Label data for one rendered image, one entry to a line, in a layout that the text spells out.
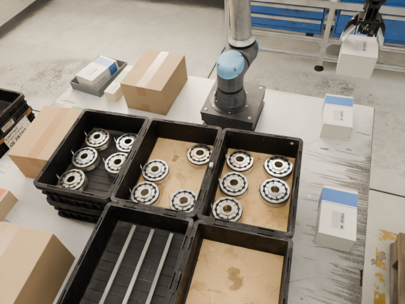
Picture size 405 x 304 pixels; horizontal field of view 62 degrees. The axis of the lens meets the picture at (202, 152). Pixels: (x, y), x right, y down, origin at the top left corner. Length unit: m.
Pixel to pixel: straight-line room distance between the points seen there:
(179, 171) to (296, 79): 1.96
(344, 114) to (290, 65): 1.66
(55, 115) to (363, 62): 1.27
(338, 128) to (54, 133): 1.22
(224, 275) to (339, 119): 0.86
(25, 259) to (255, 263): 0.71
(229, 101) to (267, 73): 1.61
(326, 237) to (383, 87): 2.08
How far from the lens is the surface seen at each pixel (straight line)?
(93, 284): 1.17
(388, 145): 2.69
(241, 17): 1.45
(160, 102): 1.66
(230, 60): 1.45
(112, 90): 1.85
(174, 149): 1.37
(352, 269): 1.31
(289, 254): 1.02
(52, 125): 1.61
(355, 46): 1.39
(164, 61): 1.79
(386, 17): 2.95
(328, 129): 1.58
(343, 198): 1.33
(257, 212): 1.19
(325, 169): 1.50
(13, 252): 1.24
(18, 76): 3.72
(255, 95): 1.62
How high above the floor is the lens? 1.86
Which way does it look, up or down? 50 degrees down
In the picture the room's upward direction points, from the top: 6 degrees counter-clockwise
